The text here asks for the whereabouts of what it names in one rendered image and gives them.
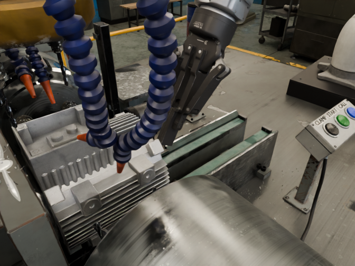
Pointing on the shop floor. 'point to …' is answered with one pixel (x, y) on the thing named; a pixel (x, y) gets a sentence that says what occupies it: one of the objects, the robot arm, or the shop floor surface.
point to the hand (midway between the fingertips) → (170, 126)
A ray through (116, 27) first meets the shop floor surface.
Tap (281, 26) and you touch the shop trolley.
